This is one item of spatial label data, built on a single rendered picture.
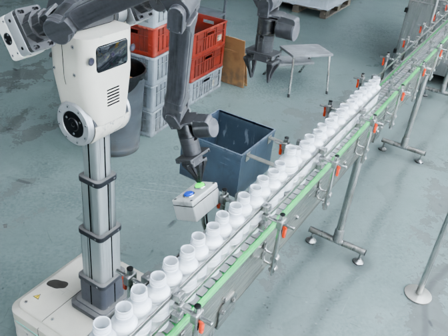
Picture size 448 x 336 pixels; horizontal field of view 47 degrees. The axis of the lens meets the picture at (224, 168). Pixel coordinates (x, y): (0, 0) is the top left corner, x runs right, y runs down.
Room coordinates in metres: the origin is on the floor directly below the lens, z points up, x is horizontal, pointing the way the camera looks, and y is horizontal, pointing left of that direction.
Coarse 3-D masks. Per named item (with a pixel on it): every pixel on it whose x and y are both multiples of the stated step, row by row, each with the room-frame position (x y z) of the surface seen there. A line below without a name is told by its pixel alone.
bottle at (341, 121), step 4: (340, 108) 1.93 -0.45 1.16; (336, 112) 1.91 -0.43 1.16; (340, 112) 1.89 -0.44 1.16; (344, 112) 1.90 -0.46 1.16; (340, 116) 1.89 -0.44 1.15; (340, 120) 1.89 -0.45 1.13; (344, 120) 1.90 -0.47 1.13; (340, 124) 1.88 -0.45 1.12; (344, 124) 1.89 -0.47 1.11; (340, 128) 1.88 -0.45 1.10; (340, 132) 1.88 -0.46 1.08; (340, 136) 1.89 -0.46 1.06; (336, 140) 1.88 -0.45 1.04
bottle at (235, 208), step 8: (232, 208) 1.17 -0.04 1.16; (240, 208) 1.17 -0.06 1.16; (232, 216) 1.16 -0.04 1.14; (240, 216) 1.17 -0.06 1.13; (232, 224) 1.15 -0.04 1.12; (240, 224) 1.16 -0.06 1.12; (232, 232) 1.15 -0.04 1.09; (240, 232) 1.16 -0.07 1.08; (232, 240) 1.15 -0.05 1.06; (240, 240) 1.16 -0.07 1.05; (232, 248) 1.15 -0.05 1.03; (240, 248) 1.17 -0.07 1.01
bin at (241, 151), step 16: (224, 112) 2.23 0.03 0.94; (224, 128) 2.23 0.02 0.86; (240, 128) 2.19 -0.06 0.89; (256, 128) 2.15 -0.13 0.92; (272, 128) 2.11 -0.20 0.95; (208, 144) 1.91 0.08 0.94; (224, 144) 2.22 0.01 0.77; (240, 144) 2.18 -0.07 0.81; (256, 144) 1.94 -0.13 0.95; (272, 144) 2.10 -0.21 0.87; (208, 160) 1.91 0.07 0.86; (224, 160) 1.87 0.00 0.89; (240, 160) 1.84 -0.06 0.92; (256, 160) 1.96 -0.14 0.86; (208, 176) 1.91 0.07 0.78; (224, 176) 1.87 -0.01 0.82; (240, 176) 1.84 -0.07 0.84; (256, 176) 1.99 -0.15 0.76
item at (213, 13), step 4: (224, 0) 6.64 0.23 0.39; (224, 4) 6.64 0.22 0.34; (200, 8) 6.73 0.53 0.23; (204, 8) 6.75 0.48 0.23; (208, 8) 6.77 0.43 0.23; (224, 8) 6.64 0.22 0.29; (200, 12) 6.54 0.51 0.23; (204, 12) 6.56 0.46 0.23; (208, 12) 6.58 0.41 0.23; (212, 12) 6.60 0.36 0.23; (216, 12) 6.62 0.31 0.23; (220, 12) 6.64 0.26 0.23; (224, 12) 6.63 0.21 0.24; (212, 16) 6.42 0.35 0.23; (216, 16) 6.44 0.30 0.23; (220, 16) 6.52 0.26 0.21; (224, 16) 6.63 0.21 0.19; (204, 20) 6.21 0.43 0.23; (208, 20) 6.28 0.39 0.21
